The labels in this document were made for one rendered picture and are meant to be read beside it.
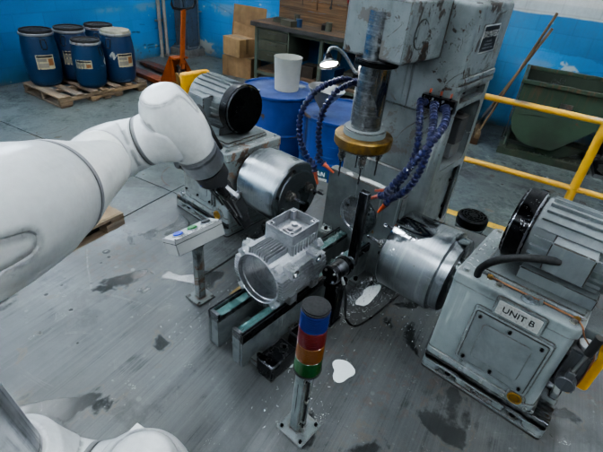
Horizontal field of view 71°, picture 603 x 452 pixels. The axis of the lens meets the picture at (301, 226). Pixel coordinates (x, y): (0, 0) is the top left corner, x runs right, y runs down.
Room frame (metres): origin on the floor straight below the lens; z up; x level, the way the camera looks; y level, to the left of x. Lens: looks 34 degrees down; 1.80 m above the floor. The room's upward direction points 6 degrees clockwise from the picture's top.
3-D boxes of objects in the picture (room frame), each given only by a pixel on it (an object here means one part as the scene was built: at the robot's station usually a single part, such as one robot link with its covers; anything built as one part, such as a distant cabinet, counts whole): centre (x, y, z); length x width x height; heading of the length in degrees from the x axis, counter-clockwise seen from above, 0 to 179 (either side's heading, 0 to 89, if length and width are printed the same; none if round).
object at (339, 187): (1.33, -0.23, 0.97); 0.30 x 0.11 x 0.34; 52
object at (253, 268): (0.97, 0.05, 1.01); 0.20 x 0.19 x 0.19; 144
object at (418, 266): (1.01, -0.40, 1.04); 0.41 x 0.25 x 0.25; 52
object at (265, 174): (1.43, 0.14, 1.04); 0.37 x 0.25 x 0.25; 52
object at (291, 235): (1.00, 0.03, 1.11); 0.12 x 0.11 x 0.07; 144
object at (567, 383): (0.68, -0.66, 1.07); 0.08 x 0.07 x 0.20; 142
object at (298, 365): (0.60, -0.05, 1.05); 0.06 x 0.06 x 0.04
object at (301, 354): (0.60, -0.05, 1.10); 0.06 x 0.06 x 0.04
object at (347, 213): (1.28, -0.19, 1.01); 0.15 x 0.02 x 0.15; 52
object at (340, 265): (1.08, -0.26, 0.92); 0.45 x 0.13 x 0.24; 142
